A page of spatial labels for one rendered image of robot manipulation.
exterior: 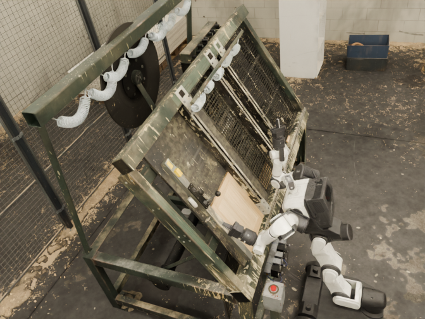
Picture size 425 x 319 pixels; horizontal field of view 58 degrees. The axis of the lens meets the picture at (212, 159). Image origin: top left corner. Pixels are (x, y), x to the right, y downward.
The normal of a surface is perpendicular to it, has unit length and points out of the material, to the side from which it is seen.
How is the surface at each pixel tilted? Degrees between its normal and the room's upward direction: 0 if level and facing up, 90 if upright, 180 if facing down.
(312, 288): 0
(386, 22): 90
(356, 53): 90
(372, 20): 90
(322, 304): 0
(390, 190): 0
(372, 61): 90
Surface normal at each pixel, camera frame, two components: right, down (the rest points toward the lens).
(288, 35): -0.38, 0.64
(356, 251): -0.14, -0.75
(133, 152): 0.73, -0.27
